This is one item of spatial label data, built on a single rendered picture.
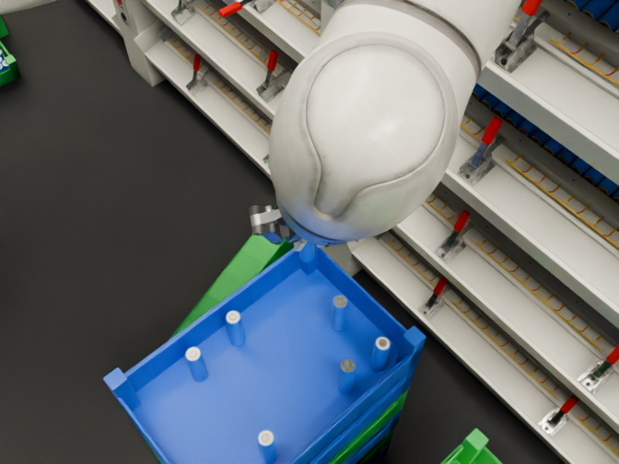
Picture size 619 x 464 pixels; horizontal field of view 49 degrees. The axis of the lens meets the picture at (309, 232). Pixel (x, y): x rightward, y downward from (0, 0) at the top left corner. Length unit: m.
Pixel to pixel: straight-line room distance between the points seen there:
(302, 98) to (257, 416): 0.54
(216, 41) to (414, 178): 1.03
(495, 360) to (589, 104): 0.58
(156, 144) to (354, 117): 1.28
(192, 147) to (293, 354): 0.82
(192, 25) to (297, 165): 1.05
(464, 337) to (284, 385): 0.46
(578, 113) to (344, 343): 0.38
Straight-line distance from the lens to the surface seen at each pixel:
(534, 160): 0.89
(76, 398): 1.33
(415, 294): 1.23
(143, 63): 1.70
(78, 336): 1.38
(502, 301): 1.03
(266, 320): 0.87
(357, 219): 0.38
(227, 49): 1.33
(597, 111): 0.74
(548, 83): 0.75
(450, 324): 1.21
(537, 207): 0.88
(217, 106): 1.50
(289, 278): 0.90
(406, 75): 0.35
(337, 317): 0.83
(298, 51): 1.04
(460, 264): 1.05
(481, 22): 0.44
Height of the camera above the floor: 1.19
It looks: 57 degrees down
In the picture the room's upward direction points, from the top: straight up
